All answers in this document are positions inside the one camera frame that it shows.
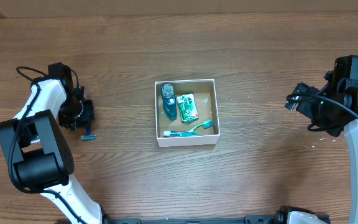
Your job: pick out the white cardboard box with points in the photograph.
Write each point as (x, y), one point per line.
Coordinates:
(204, 91)

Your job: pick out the blue pen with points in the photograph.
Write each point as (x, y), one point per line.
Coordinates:
(88, 136)

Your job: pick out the teal toothpaste tube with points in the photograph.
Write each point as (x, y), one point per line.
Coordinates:
(177, 134)

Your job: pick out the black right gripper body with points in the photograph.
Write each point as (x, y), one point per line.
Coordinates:
(321, 114)

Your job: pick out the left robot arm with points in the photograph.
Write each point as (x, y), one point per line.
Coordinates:
(39, 160)

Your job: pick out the blue mouthwash bottle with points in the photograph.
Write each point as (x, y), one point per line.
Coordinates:
(169, 101)

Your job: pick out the green floss pack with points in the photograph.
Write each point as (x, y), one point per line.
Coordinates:
(187, 108)

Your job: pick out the green toothbrush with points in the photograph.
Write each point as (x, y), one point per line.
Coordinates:
(205, 125)

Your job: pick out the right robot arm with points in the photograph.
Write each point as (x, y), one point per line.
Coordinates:
(334, 110)

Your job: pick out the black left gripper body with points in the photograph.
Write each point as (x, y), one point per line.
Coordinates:
(73, 112)

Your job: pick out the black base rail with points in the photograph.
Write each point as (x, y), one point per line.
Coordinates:
(285, 214)

